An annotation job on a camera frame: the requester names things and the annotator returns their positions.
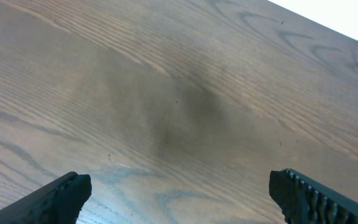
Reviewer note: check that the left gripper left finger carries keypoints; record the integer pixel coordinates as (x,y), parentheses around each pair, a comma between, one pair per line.
(58,202)

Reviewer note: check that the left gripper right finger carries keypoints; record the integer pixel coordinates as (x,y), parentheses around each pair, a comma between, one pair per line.
(306,201)

